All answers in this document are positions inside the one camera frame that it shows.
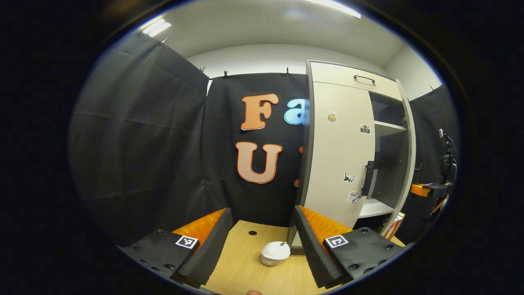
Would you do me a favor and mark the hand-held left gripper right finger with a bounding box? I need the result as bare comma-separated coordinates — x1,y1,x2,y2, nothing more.
290,205,406,289

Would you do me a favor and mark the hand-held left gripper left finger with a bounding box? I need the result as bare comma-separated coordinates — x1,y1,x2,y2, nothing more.
118,207,234,289

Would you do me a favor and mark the white cabinet door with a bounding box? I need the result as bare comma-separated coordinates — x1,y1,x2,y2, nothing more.
381,80,423,239
296,81,376,230

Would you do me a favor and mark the white double-door shoe cabinet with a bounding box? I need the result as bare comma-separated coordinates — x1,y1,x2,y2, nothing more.
287,60,417,248

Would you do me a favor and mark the white cabinet shelf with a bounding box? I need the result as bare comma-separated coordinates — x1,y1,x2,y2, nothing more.
358,198,395,219
374,120,407,138

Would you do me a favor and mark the white round object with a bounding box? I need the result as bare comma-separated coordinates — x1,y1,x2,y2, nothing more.
261,241,291,266

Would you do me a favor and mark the black backdrop cloth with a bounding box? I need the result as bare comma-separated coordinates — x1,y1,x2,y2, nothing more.
69,33,461,246

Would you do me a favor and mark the ceiling light panel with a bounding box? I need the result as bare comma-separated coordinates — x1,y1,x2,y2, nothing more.
305,0,363,20
141,17,172,37

